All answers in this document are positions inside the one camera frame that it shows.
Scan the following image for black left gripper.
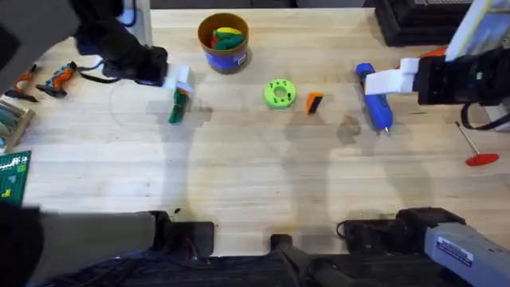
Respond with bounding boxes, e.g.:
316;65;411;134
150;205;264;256
73;0;195;95

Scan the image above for green toy vegetable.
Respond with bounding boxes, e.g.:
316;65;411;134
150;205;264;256
167;88;190;125

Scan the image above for blue electric screwdriver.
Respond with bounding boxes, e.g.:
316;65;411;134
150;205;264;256
355;62;394;136

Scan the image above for black box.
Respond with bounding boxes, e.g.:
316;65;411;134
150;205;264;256
373;0;476;48

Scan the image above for brown tub with toys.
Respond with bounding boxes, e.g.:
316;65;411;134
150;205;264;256
197;12;251;75

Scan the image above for orange ribbed wedge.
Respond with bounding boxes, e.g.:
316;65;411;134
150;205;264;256
304;92;325;116

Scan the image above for green disc with holes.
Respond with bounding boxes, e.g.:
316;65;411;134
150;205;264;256
263;78;298;110

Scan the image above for wooden box with tools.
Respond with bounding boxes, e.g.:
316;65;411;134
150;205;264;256
0;98;37;155

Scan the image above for green board with blocks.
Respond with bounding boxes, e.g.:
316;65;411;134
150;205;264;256
0;150;33;206

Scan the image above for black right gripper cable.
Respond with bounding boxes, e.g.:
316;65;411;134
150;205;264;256
460;101;510;132

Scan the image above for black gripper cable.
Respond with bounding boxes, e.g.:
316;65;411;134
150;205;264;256
460;101;510;132
76;59;121;85

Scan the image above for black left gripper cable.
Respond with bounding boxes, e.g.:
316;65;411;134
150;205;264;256
76;59;121;85

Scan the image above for red-handled thin tool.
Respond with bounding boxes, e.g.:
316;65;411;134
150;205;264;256
454;120;500;167

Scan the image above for orange-handled pliers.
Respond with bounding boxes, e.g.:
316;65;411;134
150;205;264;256
35;61;79;99

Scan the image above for orange-handled cutter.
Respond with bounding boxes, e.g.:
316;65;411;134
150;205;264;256
2;63;41;104

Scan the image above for black rail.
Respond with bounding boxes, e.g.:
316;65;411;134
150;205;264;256
37;233;473;287

